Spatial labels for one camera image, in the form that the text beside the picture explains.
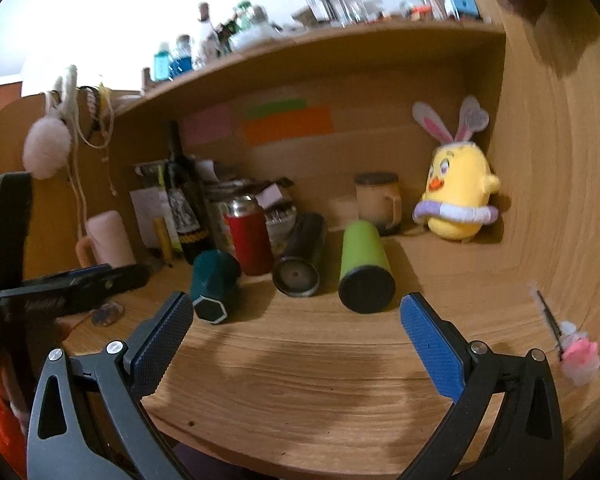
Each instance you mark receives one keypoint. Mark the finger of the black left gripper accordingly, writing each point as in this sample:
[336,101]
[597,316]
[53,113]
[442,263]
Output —
[23,303]

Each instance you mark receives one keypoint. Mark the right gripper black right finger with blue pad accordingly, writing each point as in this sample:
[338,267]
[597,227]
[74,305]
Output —
[526,439]

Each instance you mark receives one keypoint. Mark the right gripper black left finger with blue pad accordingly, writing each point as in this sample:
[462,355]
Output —
[87,421]

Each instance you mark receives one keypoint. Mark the dark green faceted cup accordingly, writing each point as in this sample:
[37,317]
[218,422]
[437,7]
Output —
[214,285]

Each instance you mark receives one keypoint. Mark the red can cup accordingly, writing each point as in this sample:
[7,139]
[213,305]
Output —
[246,221]

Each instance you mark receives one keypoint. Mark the orange red sleeve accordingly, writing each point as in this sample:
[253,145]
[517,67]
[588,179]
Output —
[12,441]

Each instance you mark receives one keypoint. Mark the pink mug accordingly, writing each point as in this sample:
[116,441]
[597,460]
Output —
[105,242]

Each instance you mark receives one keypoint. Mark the yellow wooden stick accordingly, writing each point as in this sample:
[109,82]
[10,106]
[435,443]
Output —
[162,234]

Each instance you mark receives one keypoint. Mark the white paper receipt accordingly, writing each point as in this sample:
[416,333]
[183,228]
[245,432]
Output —
[148,204]

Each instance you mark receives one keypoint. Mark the dark wine bottle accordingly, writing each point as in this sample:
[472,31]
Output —
[186,200]

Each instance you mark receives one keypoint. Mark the fruit pattern jar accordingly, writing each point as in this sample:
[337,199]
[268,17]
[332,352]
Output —
[217,200]

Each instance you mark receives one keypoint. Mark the lime green tumbler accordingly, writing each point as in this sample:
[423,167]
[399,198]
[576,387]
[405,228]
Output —
[366,284]

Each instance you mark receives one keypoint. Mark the yellow chick plush toy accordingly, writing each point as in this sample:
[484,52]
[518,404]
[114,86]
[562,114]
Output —
[456,202]

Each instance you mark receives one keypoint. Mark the black steel tumbler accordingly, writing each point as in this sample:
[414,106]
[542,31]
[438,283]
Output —
[297,271]

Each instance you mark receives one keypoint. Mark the pink sticky note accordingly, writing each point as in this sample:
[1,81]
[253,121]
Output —
[208,125]

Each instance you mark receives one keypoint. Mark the small white bowl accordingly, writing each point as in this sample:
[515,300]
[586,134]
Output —
[280,222]

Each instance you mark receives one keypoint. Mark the beige mug with dark lid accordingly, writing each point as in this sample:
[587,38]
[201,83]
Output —
[379,200]

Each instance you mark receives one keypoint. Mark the blue liquid bottle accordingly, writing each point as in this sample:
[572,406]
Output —
[170,63]

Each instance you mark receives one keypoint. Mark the green sticky note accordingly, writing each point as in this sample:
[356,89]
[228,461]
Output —
[275,107]

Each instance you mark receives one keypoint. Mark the orange sticky note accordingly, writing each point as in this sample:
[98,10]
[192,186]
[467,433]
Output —
[294,124]

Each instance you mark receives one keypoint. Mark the clear glass jars on shelf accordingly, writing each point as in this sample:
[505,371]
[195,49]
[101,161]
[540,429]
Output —
[338,12]

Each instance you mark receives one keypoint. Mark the blue toy on shelf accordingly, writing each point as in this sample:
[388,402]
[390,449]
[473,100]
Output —
[465,9]

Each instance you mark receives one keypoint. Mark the white pompom on string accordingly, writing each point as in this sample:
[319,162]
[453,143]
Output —
[48,144]

